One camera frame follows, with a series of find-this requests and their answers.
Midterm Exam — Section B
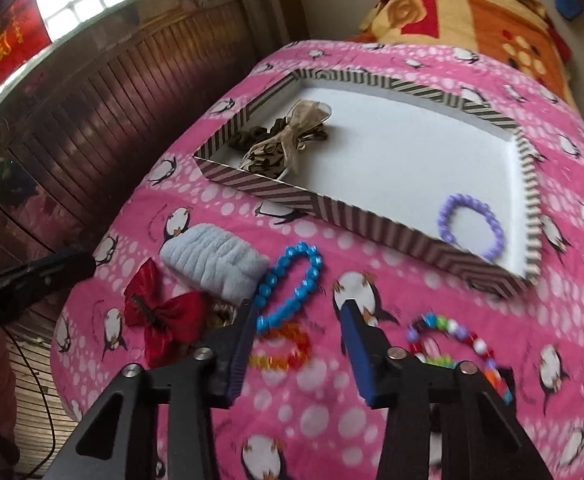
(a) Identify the multicoloured bead bracelet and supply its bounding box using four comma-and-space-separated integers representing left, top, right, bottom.
406, 313, 514, 405

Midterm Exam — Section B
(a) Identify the pink penguin print bedsheet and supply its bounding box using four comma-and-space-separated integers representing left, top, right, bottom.
50, 39, 584, 480

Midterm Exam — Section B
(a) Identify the black cable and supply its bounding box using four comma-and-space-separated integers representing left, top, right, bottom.
2, 327, 80, 478

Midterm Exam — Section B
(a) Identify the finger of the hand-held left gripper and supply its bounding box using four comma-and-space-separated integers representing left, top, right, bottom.
0, 251, 97, 328

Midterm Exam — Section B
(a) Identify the orange floral folded blanket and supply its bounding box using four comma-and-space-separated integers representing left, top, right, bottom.
347, 0, 578, 106

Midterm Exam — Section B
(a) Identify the light blue fluffy headband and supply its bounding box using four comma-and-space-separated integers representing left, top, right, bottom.
159, 223, 271, 306

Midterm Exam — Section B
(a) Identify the blue bead bracelet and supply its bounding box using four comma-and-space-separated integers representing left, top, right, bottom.
255, 242, 324, 333

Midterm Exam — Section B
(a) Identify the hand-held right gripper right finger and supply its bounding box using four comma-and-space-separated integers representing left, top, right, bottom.
340, 299, 555, 480

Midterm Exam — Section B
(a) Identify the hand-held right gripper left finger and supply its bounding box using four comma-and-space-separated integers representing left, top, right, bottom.
43, 299, 258, 480

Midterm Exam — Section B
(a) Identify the red wall hanging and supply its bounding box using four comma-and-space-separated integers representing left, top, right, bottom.
0, 0, 53, 108

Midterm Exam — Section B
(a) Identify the red bow hair clip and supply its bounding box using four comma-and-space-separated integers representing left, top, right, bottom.
123, 258, 209, 369

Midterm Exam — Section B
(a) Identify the brown patterned scrunchie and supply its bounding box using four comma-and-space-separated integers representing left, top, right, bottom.
230, 119, 281, 152

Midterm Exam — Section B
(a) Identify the orange bead bracelet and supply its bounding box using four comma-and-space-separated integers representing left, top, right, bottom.
248, 324, 311, 372

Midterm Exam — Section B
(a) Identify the wooden bed headboard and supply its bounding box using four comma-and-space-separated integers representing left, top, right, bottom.
0, 0, 285, 261

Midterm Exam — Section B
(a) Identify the beige ribbon bow hair clip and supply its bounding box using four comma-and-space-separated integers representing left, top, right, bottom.
239, 100, 334, 179

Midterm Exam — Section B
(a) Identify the leopard print hair accessory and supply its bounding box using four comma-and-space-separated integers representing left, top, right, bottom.
207, 302, 236, 333

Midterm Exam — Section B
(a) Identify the striped cardboard box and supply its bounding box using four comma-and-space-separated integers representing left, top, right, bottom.
192, 66, 542, 299

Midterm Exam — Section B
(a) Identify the purple bead bracelet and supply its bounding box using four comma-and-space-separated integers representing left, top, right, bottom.
437, 193, 505, 261

